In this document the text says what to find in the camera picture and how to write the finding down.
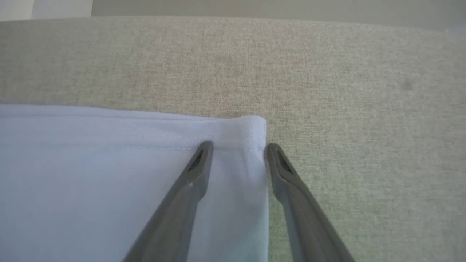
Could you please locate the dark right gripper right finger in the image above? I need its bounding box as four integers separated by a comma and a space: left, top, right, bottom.
266, 143, 355, 262

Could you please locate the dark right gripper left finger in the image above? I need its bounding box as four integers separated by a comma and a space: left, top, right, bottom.
122, 141, 214, 262

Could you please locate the light blue garment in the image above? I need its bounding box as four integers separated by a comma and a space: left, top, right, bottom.
0, 105, 270, 262

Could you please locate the grey fabric sofa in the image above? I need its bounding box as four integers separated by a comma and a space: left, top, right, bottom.
0, 16, 466, 262

